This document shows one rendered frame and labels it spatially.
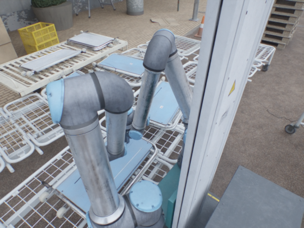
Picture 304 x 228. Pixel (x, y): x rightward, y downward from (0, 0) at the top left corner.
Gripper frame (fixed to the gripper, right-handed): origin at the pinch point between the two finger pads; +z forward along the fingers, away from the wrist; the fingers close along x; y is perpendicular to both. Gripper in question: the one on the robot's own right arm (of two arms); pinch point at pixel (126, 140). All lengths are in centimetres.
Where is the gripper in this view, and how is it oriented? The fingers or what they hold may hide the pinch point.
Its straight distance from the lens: 166.6
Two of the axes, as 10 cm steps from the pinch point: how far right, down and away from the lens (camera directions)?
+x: -8.2, -4.2, 3.8
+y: 5.6, -5.2, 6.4
